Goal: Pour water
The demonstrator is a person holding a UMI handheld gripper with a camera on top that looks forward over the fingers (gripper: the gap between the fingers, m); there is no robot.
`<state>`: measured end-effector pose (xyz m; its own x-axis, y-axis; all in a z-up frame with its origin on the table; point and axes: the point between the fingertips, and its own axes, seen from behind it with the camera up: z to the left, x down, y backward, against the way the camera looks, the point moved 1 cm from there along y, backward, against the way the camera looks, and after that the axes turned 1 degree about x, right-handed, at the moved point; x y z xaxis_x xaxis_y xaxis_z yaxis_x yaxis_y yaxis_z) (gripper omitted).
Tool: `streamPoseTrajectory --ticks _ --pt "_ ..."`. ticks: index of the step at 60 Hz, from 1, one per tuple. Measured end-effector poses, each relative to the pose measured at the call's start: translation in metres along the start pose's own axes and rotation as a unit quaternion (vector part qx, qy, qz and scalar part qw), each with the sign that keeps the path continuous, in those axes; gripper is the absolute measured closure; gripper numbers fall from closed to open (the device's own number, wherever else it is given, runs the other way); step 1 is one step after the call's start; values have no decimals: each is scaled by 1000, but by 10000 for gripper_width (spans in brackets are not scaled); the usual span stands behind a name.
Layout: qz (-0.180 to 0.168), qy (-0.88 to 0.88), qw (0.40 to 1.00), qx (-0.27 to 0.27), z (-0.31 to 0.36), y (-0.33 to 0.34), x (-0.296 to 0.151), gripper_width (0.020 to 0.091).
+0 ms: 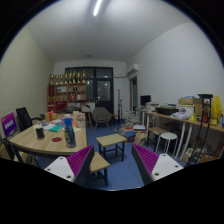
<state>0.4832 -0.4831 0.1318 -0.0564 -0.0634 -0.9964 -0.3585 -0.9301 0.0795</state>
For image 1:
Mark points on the grey armchair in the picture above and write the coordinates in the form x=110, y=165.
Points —
x=101, y=115

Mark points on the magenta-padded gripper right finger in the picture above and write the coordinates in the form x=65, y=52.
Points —
x=156, y=164

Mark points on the white wall air conditioner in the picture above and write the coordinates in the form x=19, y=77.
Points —
x=132, y=69

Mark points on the wooden stool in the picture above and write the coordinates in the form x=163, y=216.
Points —
x=156, y=134

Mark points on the dark glass door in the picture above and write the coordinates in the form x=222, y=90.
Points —
x=96, y=88

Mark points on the low wooden bench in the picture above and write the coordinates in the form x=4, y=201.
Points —
x=98, y=163

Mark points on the teal notebook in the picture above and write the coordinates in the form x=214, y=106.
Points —
x=56, y=128

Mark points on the white round stool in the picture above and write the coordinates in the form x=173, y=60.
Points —
x=167, y=140

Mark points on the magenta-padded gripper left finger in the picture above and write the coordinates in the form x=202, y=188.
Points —
x=71, y=164

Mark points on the flat round red coaster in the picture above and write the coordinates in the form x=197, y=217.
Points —
x=57, y=139

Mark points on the black monitor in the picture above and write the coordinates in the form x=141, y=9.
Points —
x=145, y=100

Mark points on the small wooden stool table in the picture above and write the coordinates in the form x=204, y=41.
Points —
x=111, y=140

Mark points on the ceiling tube light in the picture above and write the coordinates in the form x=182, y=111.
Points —
x=97, y=7

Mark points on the black office chair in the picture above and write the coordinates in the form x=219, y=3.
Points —
x=24, y=118

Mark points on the yellow bag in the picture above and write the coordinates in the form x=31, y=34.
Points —
x=216, y=109

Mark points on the black cup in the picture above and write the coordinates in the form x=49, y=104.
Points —
x=40, y=132

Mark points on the cardboard box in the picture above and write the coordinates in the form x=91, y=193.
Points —
x=190, y=101

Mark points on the long wooden side table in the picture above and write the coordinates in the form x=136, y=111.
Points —
x=180, y=128

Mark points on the purple sign board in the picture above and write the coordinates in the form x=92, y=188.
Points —
x=8, y=124

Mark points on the wooden shelf unit with trophies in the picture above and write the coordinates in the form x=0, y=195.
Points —
x=66, y=91

